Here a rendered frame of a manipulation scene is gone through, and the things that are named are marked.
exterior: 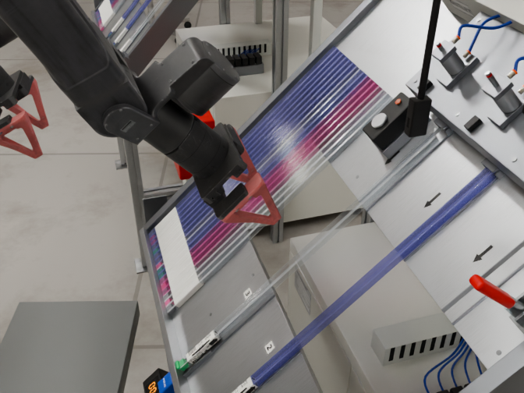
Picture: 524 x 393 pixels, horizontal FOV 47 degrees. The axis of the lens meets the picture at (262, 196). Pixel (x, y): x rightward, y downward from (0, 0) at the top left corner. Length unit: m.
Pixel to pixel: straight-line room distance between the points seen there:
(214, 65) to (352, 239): 0.80
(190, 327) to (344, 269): 0.42
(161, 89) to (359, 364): 0.66
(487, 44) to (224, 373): 0.57
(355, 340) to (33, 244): 1.60
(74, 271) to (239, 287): 1.41
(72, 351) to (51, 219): 1.44
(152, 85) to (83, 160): 2.31
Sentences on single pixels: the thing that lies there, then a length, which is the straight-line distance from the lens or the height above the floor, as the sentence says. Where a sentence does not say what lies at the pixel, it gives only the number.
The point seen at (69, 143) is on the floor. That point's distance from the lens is 3.10.
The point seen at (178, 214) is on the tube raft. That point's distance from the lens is 1.15.
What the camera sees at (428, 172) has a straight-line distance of 0.82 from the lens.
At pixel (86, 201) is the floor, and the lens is 2.64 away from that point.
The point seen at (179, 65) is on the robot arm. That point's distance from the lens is 0.63.
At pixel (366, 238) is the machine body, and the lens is 1.36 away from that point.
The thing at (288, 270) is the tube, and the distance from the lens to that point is 0.86.
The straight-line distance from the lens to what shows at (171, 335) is 1.00.
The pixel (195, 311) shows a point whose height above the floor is 0.75.
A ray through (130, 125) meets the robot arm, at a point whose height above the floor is 1.18.
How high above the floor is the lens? 1.46
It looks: 35 degrees down
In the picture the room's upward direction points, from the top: straight up
